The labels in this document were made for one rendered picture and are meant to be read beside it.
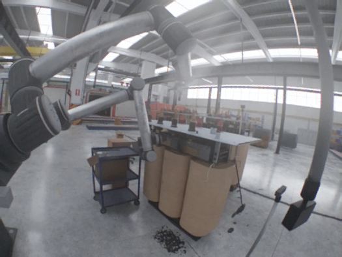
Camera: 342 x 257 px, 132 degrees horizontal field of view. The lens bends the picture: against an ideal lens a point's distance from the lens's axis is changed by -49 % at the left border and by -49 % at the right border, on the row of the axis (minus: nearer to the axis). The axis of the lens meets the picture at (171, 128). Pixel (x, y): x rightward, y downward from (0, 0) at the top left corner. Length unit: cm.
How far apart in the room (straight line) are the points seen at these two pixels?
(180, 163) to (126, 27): 138
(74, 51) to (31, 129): 40
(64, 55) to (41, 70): 14
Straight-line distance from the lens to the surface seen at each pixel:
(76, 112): 161
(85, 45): 79
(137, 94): 148
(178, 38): 80
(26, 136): 69
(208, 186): 144
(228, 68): 1085
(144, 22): 87
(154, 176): 210
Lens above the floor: 152
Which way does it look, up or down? 6 degrees down
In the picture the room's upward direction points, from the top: 7 degrees clockwise
